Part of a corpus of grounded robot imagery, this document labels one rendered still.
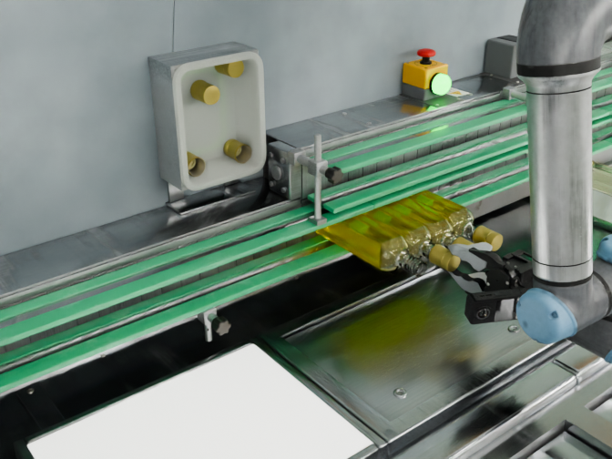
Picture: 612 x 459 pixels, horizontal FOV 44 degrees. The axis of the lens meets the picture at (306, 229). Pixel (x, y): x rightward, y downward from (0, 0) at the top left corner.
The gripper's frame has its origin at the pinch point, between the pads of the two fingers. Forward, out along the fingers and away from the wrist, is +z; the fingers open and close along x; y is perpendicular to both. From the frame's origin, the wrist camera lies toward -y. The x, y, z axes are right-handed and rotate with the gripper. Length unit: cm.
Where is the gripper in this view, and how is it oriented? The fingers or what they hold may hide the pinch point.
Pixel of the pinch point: (451, 260)
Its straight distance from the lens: 133.8
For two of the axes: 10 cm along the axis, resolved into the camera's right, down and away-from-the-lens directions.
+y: 7.9, -3.1, 5.3
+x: -0.2, -8.8, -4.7
